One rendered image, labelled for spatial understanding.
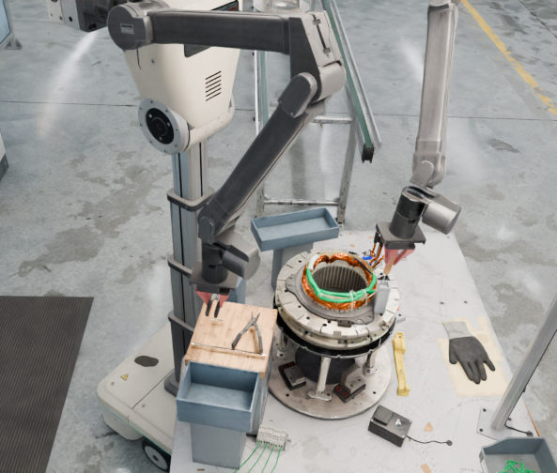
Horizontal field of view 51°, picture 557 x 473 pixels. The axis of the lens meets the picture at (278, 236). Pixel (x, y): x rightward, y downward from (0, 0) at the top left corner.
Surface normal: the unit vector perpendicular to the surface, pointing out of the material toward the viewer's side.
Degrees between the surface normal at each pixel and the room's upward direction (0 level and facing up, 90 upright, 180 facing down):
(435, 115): 55
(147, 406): 0
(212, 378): 90
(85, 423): 0
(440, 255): 0
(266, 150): 84
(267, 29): 81
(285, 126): 87
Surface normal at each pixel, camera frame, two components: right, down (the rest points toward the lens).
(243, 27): -0.56, 0.36
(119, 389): 0.06, -0.76
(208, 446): -0.15, 0.63
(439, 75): -0.39, -0.01
